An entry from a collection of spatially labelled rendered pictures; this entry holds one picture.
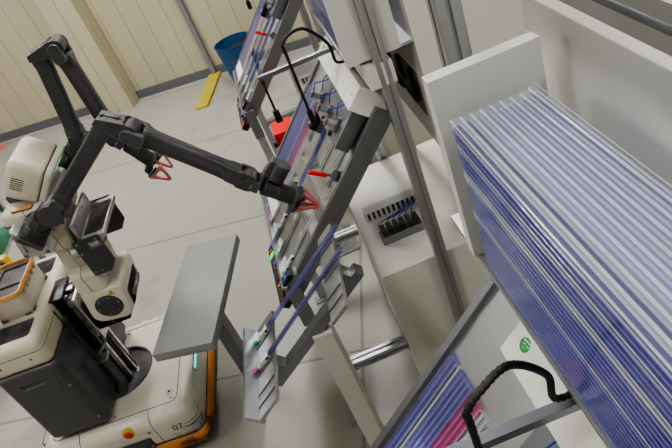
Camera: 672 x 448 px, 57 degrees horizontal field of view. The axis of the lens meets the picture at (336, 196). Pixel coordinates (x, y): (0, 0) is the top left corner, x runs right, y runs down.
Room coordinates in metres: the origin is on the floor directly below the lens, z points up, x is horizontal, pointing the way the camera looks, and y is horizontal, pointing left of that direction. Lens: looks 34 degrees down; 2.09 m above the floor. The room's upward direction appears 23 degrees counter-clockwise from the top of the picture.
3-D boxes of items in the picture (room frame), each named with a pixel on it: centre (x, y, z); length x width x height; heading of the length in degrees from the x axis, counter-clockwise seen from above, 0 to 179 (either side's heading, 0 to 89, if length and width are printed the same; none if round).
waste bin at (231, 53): (5.32, 0.30, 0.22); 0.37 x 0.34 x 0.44; 84
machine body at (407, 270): (1.95, -0.36, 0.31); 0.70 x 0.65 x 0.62; 0
